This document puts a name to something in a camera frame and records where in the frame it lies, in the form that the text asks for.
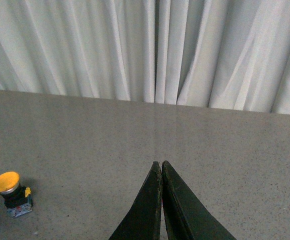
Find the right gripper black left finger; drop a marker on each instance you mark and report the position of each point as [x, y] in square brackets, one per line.
[143, 220]

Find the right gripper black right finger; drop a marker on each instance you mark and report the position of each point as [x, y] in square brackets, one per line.
[186, 218]

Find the yellow mushroom push button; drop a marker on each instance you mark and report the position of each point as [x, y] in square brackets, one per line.
[18, 198]

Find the white pleated curtain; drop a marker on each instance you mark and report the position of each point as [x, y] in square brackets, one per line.
[226, 54]

